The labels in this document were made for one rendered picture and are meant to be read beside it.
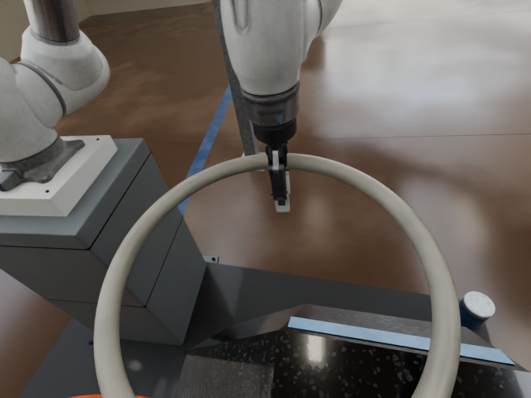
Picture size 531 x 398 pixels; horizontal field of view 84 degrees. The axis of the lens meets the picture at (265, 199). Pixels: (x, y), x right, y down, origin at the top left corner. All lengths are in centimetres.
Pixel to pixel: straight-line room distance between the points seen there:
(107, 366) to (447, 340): 40
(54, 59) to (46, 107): 12
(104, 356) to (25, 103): 65
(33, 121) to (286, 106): 66
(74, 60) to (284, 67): 65
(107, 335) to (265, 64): 40
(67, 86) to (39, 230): 38
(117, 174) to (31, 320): 115
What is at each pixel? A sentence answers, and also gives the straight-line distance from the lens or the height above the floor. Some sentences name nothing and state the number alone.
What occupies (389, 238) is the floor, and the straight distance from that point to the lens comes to 166.
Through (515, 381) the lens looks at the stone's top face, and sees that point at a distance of 55.
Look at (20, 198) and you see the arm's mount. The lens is 92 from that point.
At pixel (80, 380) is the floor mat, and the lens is 161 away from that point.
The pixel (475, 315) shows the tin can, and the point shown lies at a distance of 140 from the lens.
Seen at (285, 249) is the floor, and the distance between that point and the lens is 157.
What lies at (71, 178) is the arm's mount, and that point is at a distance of 90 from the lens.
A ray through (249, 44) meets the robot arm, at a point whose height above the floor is 118.
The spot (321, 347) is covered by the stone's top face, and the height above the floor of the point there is 83.
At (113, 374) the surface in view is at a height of 93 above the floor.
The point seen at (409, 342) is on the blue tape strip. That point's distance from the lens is 54.
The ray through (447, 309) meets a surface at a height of 93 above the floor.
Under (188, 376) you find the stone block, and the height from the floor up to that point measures 62.
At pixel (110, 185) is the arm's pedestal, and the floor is 80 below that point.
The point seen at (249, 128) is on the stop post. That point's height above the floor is 30.
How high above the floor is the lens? 130
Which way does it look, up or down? 46 degrees down
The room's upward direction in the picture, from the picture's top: 10 degrees counter-clockwise
